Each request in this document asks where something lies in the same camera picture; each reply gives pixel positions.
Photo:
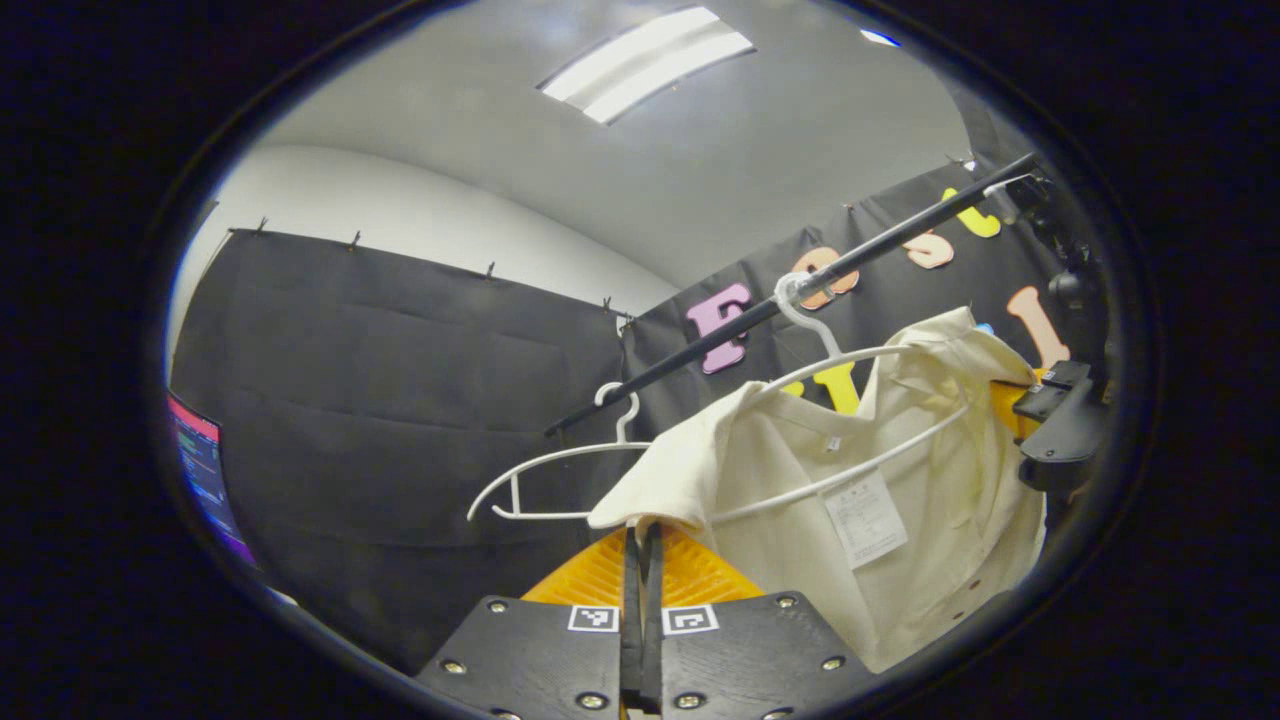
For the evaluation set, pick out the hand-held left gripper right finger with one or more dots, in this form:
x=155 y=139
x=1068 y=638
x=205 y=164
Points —
x=750 y=660

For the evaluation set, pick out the computer monitor screen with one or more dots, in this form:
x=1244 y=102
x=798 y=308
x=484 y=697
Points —
x=205 y=475

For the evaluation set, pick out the black clothes rack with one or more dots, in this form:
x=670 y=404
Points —
x=700 y=346

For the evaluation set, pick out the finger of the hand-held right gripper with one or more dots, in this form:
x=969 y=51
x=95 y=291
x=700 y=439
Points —
x=1070 y=450
x=1050 y=388

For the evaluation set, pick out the large ceiling light panel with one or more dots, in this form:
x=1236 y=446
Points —
x=645 y=65

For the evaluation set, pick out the white plastic hanger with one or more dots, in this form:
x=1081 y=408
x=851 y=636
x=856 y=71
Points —
x=600 y=449
x=826 y=342

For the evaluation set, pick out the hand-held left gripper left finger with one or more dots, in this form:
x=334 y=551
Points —
x=540 y=660

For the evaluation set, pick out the cream button-up shirt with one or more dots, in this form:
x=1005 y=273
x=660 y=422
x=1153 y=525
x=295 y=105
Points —
x=780 y=470

